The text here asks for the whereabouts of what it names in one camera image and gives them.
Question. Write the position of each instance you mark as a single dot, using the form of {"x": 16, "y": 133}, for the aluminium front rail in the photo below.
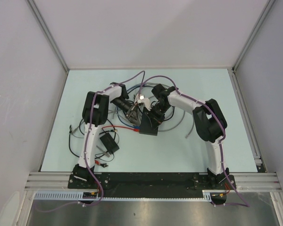
{"x": 246, "y": 182}

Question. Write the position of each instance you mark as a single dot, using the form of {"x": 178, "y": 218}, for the black network switch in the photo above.
{"x": 146, "y": 127}

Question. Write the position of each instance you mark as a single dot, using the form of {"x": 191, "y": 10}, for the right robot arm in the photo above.
{"x": 208, "y": 119}

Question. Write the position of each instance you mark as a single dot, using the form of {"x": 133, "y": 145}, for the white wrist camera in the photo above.
{"x": 147, "y": 103}
{"x": 139, "y": 98}

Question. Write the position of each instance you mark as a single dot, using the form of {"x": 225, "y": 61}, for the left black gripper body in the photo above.
{"x": 129, "y": 113}

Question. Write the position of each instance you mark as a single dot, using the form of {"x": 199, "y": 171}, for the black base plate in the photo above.
{"x": 160, "y": 185}

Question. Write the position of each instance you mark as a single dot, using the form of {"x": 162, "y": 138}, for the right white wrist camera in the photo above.
{"x": 147, "y": 103}

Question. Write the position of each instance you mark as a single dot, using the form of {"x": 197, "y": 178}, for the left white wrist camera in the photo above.
{"x": 139, "y": 98}

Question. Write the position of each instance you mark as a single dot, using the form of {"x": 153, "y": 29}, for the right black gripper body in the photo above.
{"x": 157, "y": 112}

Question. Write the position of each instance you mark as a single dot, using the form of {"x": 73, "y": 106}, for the grey slotted cable duct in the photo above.
{"x": 85, "y": 196}

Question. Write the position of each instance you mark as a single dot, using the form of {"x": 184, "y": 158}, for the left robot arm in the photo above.
{"x": 95, "y": 115}

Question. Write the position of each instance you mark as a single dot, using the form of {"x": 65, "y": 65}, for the black power adapter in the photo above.
{"x": 109, "y": 143}

